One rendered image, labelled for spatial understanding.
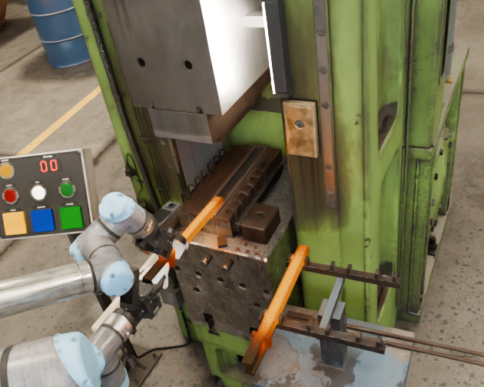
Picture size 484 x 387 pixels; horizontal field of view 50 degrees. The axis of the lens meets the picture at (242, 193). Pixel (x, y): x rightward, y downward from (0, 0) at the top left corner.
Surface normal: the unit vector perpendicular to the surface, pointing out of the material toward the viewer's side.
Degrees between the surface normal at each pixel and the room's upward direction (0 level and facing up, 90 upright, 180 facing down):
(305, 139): 90
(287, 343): 0
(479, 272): 0
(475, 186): 0
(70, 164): 60
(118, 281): 90
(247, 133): 90
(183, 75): 90
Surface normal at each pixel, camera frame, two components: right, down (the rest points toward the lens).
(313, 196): -0.44, 0.58
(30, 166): -0.10, 0.12
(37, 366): -0.05, -0.40
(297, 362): -0.14, -0.79
